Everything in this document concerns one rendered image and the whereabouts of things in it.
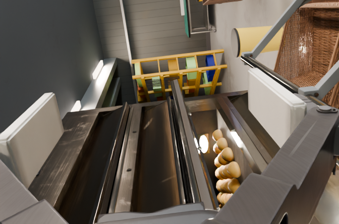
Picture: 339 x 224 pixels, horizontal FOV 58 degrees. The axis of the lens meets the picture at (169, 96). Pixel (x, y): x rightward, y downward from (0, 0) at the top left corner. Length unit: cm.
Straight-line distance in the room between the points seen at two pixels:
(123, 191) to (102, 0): 803
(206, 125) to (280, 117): 177
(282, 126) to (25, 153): 13
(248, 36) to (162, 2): 534
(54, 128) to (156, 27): 872
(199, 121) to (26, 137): 177
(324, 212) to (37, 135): 93
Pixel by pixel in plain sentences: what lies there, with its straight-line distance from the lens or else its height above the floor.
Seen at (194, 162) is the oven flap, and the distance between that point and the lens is 92.
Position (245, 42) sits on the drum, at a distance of 373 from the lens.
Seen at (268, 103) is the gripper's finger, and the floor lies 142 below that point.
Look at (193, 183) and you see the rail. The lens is 84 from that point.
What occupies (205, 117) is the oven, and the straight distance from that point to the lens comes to 191.
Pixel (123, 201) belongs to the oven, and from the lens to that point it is 107.
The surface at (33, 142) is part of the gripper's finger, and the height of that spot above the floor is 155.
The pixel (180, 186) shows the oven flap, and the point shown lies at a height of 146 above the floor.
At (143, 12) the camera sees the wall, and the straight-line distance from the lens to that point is 885.
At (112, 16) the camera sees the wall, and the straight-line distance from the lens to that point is 893.
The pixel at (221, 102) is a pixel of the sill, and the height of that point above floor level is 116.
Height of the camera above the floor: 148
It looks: 1 degrees down
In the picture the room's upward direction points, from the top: 97 degrees counter-clockwise
